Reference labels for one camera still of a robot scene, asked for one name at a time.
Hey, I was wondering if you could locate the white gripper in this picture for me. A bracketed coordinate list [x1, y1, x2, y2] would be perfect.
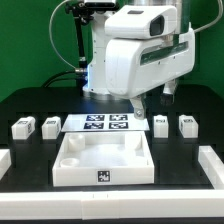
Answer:
[130, 79, 178, 120]

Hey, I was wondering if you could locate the white square tabletop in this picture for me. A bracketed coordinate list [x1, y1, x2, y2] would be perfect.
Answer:
[52, 131, 154, 187]

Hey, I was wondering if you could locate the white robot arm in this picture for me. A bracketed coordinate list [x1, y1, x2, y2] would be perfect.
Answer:
[84, 0, 195, 119]

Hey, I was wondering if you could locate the white plate with tags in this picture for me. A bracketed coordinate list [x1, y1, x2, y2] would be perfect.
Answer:
[62, 113, 149, 132]

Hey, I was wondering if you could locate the white right fence bar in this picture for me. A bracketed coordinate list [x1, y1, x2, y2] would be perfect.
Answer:
[198, 146, 224, 190]

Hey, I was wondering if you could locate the white fence bar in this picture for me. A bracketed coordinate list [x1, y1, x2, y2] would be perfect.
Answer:
[0, 190, 224, 220]
[198, 146, 224, 190]

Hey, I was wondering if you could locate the white front fence bar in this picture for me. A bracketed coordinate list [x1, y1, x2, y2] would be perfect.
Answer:
[0, 190, 224, 220]

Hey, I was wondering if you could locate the white left fence block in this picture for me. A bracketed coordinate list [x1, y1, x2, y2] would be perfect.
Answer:
[0, 149, 11, 180]

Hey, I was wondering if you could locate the black cable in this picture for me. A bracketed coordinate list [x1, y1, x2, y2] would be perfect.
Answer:
[41, 70, 88, 88]

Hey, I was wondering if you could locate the black camera stand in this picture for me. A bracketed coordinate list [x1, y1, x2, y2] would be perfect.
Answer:
[65, 0, 118, 73]

